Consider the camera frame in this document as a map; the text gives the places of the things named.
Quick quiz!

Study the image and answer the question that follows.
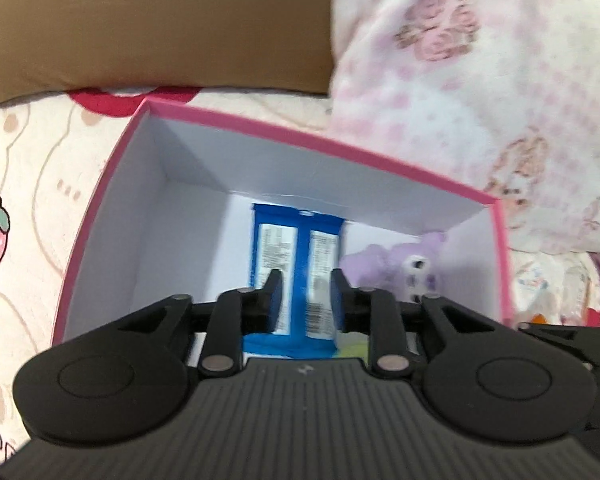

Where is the orange makeup sponge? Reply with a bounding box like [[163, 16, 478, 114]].
[[529, 314, 547, 324]]

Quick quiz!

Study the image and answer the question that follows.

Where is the pink storage box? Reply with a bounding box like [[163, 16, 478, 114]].
[[53, 100, 513, 356]]

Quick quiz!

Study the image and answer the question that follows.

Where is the blue wet wipes pack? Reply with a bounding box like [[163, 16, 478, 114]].
[[244, 204, 344, 360]]

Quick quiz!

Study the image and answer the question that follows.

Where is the purple plush toy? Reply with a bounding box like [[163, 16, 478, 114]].
[[339, 232, 446, 304]]

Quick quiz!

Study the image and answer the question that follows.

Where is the brown cardboard box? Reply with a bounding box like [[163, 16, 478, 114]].
[[0, 0, 334, 104]]

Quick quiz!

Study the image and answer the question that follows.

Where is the pink patterned pillow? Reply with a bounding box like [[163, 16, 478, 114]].
[[328, 0, 600, 254]]

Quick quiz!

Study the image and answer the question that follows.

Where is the green yarn ball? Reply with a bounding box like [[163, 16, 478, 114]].
[[334, 334, 368, 362]]

